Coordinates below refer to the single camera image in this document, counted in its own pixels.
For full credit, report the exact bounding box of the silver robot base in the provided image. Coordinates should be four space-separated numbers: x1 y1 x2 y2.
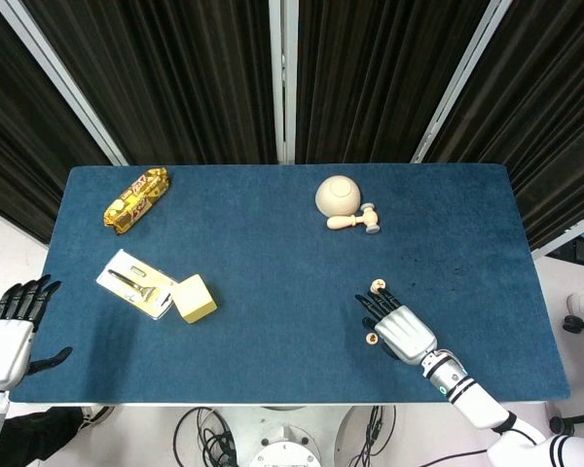
247 406 351 467

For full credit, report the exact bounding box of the razor in blister pack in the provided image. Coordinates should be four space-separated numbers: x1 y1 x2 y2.
95 248 179 322

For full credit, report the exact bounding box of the gold biscuit pack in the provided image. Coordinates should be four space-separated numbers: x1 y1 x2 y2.
101 166 172 237

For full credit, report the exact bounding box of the beige upturned bowl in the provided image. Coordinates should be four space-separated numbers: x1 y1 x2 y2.
313 175 363 218

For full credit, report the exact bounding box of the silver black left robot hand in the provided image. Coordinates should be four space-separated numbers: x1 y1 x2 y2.
0 274 74 390

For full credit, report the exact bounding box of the white partition post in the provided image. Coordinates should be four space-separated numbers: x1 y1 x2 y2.
267 0 299 165
410 0 517 165
0 0 129 166

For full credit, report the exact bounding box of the black white sneaker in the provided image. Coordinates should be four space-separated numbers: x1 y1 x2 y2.
80 404 116 429

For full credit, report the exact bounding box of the blue fabric table cover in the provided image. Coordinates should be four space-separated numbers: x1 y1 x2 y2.
8 163 571 405

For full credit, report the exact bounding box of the wooden toy hammer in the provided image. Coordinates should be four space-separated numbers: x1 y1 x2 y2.
326 202 382 234

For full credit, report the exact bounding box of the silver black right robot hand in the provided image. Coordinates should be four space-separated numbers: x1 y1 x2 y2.
353 286 439 366

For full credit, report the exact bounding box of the black pleated curtain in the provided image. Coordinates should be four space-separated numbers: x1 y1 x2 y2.
425 0 584 252
21 0 279 165
295 0 493 165
0 0 116 244

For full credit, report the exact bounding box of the black cable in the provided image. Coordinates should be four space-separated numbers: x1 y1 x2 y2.
349 403 398 467
173 406 242 467

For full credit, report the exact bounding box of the black trouser leg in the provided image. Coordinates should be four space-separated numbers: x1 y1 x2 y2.
0 407 87 467

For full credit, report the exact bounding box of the yellow white cube box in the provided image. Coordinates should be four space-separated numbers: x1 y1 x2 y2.
172 273 219 326

